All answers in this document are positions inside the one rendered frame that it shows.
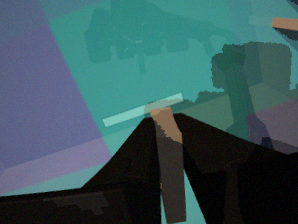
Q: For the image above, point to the tan domino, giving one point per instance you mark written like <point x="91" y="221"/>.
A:
<point x="289" y="24"/>
<point x="171" y="161"/>

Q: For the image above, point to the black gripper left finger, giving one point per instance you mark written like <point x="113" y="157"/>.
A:
<point x="125" y="191"/>

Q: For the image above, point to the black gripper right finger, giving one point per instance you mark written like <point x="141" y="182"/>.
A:
<point x="237" y="181"/>

